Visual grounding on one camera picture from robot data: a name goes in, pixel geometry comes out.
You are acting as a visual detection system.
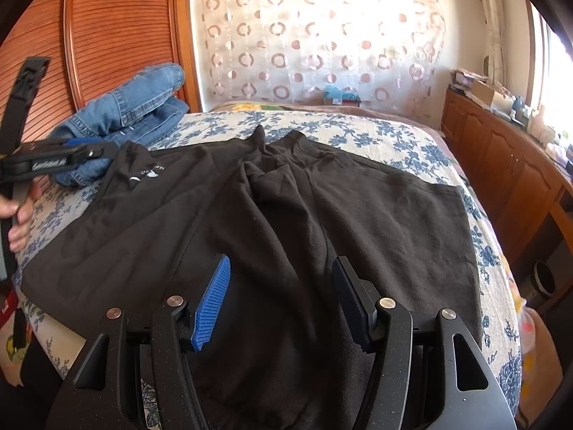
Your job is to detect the black shorts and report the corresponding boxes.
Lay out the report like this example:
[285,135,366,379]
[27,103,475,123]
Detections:
[19,124,485,430]

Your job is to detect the person's left hand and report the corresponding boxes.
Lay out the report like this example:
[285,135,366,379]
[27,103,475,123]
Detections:
[0,181,42,253]

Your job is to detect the folded blue jeans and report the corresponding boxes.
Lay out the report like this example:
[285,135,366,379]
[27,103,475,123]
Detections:
[47,62,192,190]

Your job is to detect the wooden louvered wardrobe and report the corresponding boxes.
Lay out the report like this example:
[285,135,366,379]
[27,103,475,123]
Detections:
[1,0,202,141]

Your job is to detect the blue floral bed cover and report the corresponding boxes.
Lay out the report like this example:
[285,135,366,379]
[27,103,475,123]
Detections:
[10,109,525,430]

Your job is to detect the colourful flower blanket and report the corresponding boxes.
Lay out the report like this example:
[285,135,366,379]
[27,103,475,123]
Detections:
[212,100,446,139]

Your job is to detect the wooden sideboard cabinet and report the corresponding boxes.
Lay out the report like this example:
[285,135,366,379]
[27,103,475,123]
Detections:
[441,89,572,281]

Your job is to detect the cardboard box with blue items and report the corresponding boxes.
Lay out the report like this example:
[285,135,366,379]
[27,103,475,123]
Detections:
[322,85,361,107]

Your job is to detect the sheer circle pattern curtain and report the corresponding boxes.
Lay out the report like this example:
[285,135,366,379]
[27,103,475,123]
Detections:
[191,0,447,120]

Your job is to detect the cardboard box on cabinet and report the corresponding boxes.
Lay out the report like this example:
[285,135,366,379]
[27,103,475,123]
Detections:
[469,80,514,113]

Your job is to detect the window with wooden frame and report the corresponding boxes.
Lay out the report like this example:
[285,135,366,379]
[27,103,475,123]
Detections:
[525,0,572,140]

